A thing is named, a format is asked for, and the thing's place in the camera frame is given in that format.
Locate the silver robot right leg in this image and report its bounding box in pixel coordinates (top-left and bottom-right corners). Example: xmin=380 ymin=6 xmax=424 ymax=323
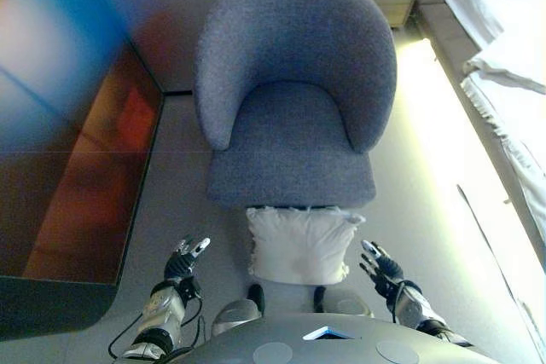
xmin=312 ymin=286 xmax=375 ymax=318

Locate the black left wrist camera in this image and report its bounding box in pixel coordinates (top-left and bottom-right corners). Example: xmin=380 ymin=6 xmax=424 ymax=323
xmin=181 ymin=276 xmax=202 ymax=300

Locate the grey fabric armchair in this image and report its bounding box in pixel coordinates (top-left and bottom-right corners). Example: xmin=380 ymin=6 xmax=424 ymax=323
xmin=192 ymin=0 xmax=398 ymax=211

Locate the beige upholstered bed frame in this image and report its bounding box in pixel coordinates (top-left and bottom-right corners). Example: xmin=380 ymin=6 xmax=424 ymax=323
xmin=411 ymin=0 xmax=546 ymax=263

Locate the white fringed cushion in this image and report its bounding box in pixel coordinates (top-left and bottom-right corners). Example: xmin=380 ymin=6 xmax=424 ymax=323
xmin=245 ymin=205 xmax=367 ymax=287

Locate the glossy brown wooden table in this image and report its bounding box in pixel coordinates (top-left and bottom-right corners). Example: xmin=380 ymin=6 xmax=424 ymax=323
xmin=0 ymin=0 xmax=166 ymax=335

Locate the silver robot left leg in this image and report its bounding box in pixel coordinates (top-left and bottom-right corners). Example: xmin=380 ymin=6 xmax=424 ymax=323
xmin=211 ymin=283 xmax=265 ymax=338

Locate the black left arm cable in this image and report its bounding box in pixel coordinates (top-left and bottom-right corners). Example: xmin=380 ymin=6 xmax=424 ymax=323
xmin=107 ymin=295 xmax=206 ymax=361

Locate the grey robot torso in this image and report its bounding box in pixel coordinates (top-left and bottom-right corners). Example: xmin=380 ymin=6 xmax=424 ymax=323
xmin=170 ymin=312 xmax=498 ymax=364

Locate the white fringed blanket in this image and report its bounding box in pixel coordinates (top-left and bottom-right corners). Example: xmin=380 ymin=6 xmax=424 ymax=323
xmin=460 ymin=46 xmax=546 ymax=246

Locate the silver robot leg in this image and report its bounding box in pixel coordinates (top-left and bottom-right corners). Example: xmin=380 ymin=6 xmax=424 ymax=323
xmin=211 ymin=283 xmax=265 ymax=338
xmin=312 ymin=286 xmax=375 ymax=318

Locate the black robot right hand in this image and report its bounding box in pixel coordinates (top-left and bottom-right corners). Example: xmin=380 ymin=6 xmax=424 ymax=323
xmin=359 ymin=239 xmax=405 ymax=297

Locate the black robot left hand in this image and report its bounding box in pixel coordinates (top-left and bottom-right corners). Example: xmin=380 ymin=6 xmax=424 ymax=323
xmin=164 ymin=234 xmax=212 ymax=284

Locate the white bed sheet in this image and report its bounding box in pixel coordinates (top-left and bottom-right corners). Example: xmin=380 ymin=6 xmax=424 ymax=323
xmin=438 ymin=0 xmax=546 ymax=54

